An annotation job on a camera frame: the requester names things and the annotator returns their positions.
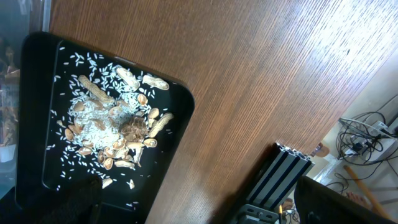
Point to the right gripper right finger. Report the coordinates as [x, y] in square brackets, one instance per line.
[317, 204]

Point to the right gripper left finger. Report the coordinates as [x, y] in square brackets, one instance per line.
[80, 203]

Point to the food scraps rice and shells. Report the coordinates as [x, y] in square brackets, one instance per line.
[104, 117]

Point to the wooden stick on floor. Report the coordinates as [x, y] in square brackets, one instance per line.
[367, 193]

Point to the black rectangular tray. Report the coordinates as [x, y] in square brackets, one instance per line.
[38, 64]

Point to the clear plastic bin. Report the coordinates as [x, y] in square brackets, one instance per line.
[19, 18]

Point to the aluminium extrusion frame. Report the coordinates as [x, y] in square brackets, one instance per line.
[275, 180]

